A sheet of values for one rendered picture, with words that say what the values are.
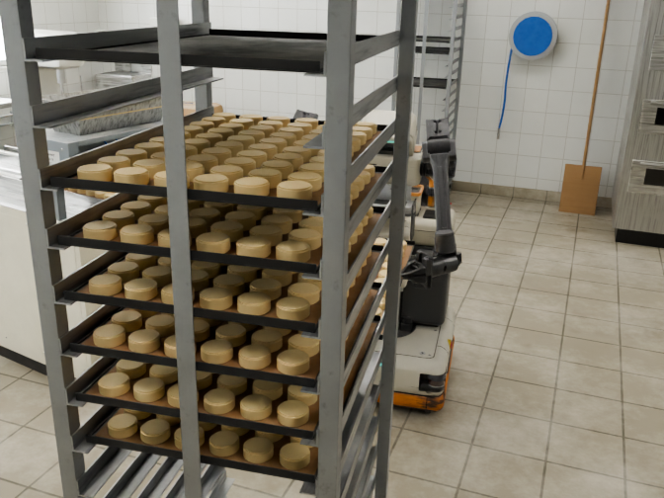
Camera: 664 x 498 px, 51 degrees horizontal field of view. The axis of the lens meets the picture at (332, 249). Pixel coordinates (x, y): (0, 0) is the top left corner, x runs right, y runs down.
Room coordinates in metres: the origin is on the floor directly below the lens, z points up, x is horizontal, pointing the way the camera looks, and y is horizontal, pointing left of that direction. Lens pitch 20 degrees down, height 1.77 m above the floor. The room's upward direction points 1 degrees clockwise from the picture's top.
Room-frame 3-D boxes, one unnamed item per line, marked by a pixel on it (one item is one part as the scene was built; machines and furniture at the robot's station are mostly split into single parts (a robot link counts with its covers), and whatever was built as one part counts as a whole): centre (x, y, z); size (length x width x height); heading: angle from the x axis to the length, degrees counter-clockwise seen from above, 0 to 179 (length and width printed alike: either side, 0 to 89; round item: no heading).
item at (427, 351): (3.02, -0.27, 0.16); 0.67 x 0.64 x 0.25; 167
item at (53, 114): (1.28, 0.34, 1.59); 0.64 x 0.03 x 0.03; 167
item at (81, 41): (1.28, 0.34, 1.68); 0.64 x 0.03 x 0.03; 167
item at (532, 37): (6.27, -1.67, 1.10); 0.41 x 0.15 x 1.10; 70
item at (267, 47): (1.23, 0.15, 1.68); 0.60 x 0.40 x 0.02; 167
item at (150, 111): (3.11, 1.00, 1.25); 0.56 x 0.29 x 0.14; 149
